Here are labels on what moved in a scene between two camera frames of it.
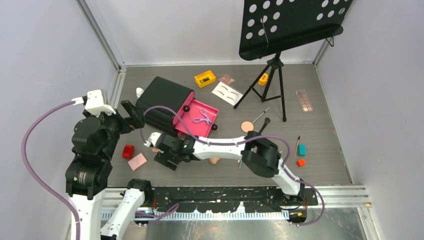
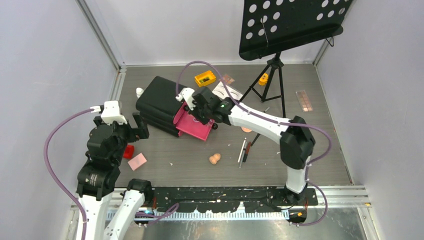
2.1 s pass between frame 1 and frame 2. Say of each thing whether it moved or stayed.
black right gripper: moved
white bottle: stayed
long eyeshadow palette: stayed
